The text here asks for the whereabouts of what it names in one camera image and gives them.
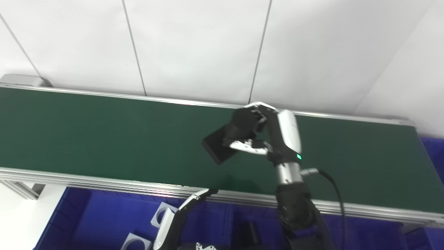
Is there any green conveyor belt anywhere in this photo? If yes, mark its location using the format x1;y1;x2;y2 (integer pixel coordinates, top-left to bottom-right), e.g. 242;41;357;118
0;74;444;228
0;87;444;214

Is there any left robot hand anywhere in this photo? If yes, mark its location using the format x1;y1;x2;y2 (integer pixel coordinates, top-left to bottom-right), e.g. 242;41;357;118
153;188;219;250

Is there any white square ring part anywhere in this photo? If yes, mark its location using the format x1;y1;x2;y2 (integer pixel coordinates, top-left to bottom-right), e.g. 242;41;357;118
121;232;152;250
151;202;178;228

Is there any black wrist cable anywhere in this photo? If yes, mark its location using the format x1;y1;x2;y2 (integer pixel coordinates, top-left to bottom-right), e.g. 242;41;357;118
300;168;348;250

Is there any blue plastic bin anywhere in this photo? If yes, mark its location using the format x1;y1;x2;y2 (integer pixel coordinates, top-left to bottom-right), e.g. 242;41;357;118
403;136;444;250
225;203;407;250
33;187;232;250

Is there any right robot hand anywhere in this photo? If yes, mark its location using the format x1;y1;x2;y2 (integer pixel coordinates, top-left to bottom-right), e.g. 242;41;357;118
228;102;303;167

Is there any black cylinder block part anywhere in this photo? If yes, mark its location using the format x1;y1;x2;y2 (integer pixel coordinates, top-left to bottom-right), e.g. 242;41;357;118
202;108;267;165
232;221;261;250

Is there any aluminium conveyor leg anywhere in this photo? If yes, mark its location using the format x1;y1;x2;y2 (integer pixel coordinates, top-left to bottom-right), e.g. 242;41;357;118
0;180;46;200

